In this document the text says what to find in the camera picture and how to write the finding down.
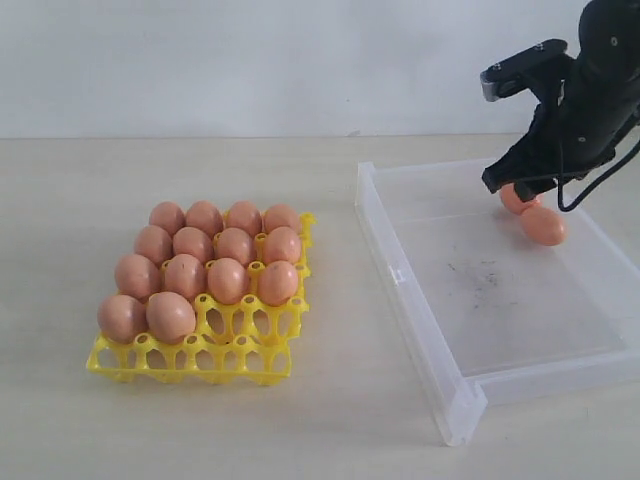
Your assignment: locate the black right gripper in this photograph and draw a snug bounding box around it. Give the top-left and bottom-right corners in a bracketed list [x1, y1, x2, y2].
[481, 94, 615, 201]

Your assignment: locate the brown egg placed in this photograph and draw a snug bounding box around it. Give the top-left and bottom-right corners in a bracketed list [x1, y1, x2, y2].
[148, 201, 186, 237]
[263, 203, 302, 234]
[185, 200, 224, 238]
[226, 200, 263, 237]

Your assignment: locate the brown egg with line mark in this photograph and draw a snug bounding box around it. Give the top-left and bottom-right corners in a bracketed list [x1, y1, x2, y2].
[215, 227, 256, 266]

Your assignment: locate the brown egg cluster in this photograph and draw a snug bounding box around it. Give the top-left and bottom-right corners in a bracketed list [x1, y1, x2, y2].
[134, 225, 173, 265]

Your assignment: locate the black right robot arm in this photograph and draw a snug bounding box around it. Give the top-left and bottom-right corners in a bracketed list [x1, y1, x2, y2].
[480, 1, 639, 201]

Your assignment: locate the clear plastic bin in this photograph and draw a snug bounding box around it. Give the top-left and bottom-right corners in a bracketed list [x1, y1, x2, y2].
[355, 160, 639, 446]

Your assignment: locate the yellow plastic egg tray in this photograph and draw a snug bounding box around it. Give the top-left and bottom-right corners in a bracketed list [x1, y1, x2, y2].
[86, 212, 316, 386]

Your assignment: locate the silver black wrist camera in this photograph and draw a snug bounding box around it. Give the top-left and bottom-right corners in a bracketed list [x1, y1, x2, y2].
[480, 39, 573, 102]

